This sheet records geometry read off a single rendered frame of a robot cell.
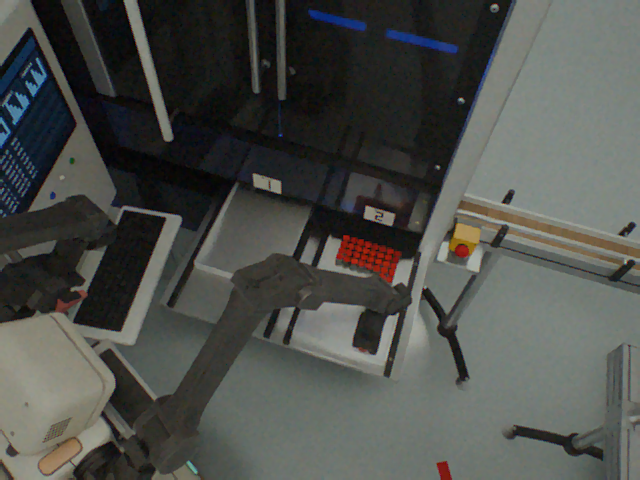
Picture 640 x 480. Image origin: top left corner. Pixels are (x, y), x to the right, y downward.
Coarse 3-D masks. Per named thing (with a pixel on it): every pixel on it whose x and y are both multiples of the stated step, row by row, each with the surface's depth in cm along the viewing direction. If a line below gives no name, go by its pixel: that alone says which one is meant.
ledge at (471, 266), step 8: (448, 240) 172; (440, 248) 170; (480, 248) 171; (440, 256) 169; (448, 256) 169; (472, 256) 169; (480, 256) 170; (440, 264) 169; (448, 264) 168; (456, 264) 168; (464, 264) 168; (472, 264) 168; (472, 272) 168
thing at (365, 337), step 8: (360, 320) 142; (360, 328) 138; (368, 328) 135; (360, 336) 139; (368, 336) 137; (376, 336) 138; (352, 344) 138; (360, 344) 137; (368, 344) 138; (376, 344) 138
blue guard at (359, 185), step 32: (96, 128) 166; (128, 128) 161; (160, 128) 156; (192, 128) 152; (192, 160) 164; (224, 160) 159; (256, 160) 155; (288, 160) 150; (288, 192) 163; (320, 192) 158; (352, 192) 153; (384, 192) 149; (416, 192) 145; (416, 224) 156
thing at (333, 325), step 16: (336, 240) 170; (352, 272) 164; (400, 272) 165; (336, 304) 158; (304, 320) 155; (320, 320) 156; (336, 320) 156; (352, 320) 156; (304, 336) 151; (320, 336) 153; (336, 336) 153; (352, 336) 154; (384, 336) 154; (352, 352) 149; (384, 352) 152
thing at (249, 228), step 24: (240, 192) 177; (264, 192) 178; (240, 216) 172; (264, 216) 173; (288, 216) 173; (216, 240) 167; (240, 240) 168; (264, 240) 168; (288, 240) 169; (216, 264) 163; (240, 264) 163
